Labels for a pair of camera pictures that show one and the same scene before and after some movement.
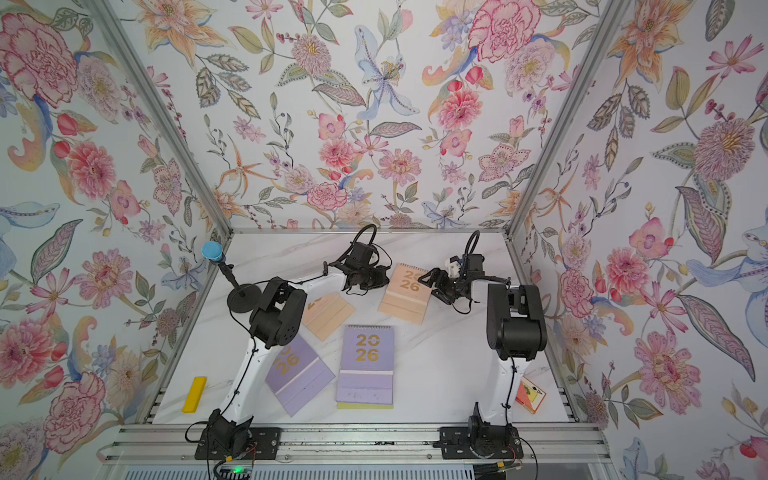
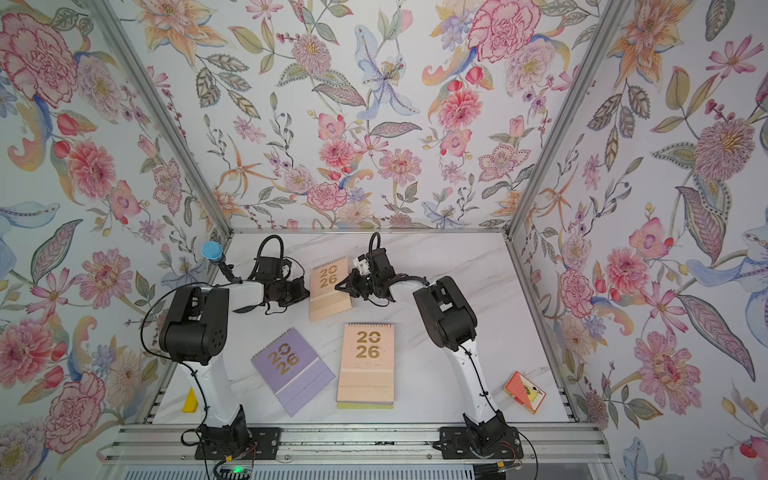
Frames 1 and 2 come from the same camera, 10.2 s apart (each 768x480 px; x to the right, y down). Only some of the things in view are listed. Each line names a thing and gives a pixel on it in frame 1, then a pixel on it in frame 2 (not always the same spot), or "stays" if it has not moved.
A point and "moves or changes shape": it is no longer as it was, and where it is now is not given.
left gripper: (381, 278) → (300, 290)
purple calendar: (297, 375) stays
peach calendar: (326, 313) moves or changes shape
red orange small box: (529, 396) stays
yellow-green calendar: (342, 405) stays
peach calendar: (407, 298) → (367, 373)
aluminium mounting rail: (175, 446) stays
